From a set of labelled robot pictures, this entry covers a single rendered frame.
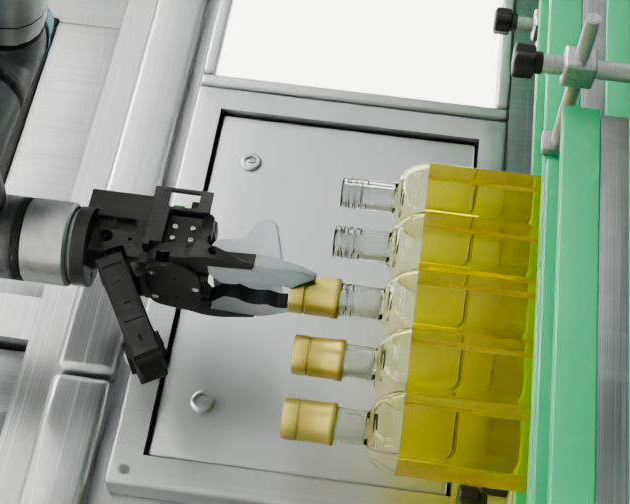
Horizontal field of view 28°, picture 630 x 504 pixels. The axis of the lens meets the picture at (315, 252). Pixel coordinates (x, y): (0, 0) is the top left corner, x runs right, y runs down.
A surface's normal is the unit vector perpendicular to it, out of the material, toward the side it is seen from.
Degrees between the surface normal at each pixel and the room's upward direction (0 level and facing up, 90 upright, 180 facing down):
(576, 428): 90
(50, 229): 90
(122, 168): 90
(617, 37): 90
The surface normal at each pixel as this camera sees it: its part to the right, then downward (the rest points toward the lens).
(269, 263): 0.25, -0.49
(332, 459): 0.02, -0.54
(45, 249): -0.08, 0.22
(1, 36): 0.17, 0.86
